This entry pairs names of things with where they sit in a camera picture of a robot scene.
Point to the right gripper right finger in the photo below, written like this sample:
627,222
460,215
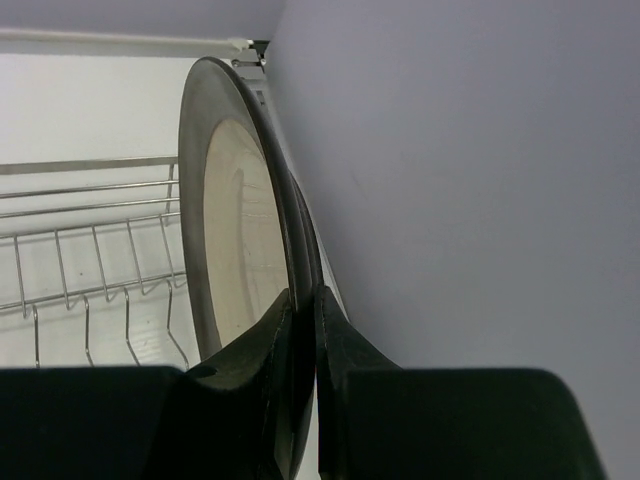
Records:
381,421

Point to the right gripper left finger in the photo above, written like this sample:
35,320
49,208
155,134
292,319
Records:
155,422

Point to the metal wire dish rack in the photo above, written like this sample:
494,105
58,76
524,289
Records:
92,269

